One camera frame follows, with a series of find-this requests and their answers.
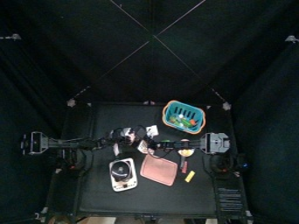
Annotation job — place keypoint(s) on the black vertical centre post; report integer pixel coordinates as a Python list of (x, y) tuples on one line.
[(147, 102)]

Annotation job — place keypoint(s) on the green toy vegetable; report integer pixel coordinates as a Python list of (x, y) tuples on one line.
[(173, 119), (186, 123)]

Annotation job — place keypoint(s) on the pink plastic tray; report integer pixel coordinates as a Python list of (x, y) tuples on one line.
[(159, 169)]

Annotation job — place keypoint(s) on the orange toy food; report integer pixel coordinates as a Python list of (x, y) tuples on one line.
[(193, 121)]

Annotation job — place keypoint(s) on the white kitchen scale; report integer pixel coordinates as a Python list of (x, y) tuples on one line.
[(123, 174)]

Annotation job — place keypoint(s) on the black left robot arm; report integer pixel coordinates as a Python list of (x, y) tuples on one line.
[(58, 143)]

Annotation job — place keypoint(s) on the small yellow toy block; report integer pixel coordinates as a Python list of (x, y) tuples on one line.
[(190, 176)]

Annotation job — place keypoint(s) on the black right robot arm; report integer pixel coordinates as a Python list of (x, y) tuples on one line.
[(214, 143)]

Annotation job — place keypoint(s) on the grey metal frame bracket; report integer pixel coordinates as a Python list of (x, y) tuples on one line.
[(71, 102), (15, 37), (226, 105), (291, 38)]

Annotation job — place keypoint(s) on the beige wooden toy block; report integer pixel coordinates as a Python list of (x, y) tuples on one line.
[(127, 131)]

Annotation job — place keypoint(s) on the teal basket orange rim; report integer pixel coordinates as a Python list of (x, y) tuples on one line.
[(198, 116)]

